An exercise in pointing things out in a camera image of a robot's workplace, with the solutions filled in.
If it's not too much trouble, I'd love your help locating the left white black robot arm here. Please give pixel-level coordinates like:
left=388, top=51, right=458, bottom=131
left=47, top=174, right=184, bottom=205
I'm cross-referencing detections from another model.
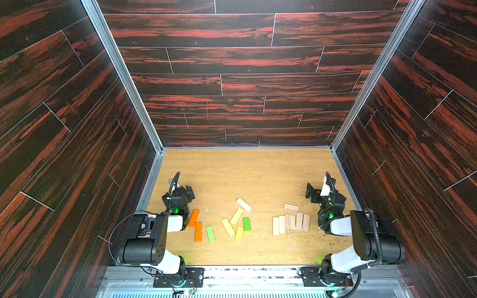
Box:
left=111, top=172, right=195, bottom=278

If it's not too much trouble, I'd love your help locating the aluminium front rail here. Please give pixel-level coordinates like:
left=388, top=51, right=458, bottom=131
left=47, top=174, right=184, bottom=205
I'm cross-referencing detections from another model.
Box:
left=97, top=265, right=417, bottom=298

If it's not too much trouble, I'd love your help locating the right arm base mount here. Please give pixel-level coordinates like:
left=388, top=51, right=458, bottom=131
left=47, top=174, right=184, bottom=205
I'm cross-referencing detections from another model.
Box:
left=298, top=266, right=354, bottom=288

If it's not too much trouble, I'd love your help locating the small yellow block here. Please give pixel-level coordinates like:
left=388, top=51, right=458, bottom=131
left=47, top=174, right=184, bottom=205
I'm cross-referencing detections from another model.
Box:
left=235, top=226, right=244, bottom=242

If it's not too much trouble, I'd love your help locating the left yellow block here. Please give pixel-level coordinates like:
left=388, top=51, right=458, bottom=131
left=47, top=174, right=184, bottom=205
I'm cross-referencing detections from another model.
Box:
left=221, top=218, right=236, bottom=237

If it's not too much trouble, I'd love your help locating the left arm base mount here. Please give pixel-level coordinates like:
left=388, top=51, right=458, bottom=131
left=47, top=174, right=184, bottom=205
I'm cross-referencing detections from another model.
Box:
left=153, top=266, right=205, bottom=289

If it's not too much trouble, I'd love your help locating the upper yellow block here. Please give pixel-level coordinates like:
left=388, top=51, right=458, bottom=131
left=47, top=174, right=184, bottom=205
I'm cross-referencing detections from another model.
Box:
left=230, top=208, right=244, bottom=225

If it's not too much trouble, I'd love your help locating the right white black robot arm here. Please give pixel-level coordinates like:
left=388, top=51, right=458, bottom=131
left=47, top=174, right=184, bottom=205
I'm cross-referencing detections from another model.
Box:
left=301, top=173, right=406, bottom=288

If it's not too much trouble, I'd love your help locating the lower orange block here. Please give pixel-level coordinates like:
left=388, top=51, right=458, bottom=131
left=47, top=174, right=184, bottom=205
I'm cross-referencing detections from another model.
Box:
left=195, top=222, right=203, bottom=242

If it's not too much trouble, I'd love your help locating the long light green block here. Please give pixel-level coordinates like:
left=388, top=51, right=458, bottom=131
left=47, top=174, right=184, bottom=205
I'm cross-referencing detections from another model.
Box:
left=206, top=226, right=216, bottom=243

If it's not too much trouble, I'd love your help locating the short green block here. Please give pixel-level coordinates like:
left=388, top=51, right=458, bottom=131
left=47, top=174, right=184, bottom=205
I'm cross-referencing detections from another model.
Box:
left=243, top=217, right=252, bottom=231

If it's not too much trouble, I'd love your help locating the natural wood block crosswise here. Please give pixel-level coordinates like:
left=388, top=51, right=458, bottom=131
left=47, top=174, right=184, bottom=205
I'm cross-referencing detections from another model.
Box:
left=284, top=204, right=299, bottom=212

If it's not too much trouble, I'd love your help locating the orange block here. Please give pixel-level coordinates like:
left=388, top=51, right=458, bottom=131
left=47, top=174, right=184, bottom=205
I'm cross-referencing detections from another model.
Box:
left=195, top=222, right=203, bottom=242
left=188, top=209, right=200, bottom=228

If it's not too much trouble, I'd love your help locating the upper orange block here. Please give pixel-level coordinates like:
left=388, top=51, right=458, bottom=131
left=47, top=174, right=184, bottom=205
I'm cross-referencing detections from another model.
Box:
left=188, top=209, right=200, bottom=228

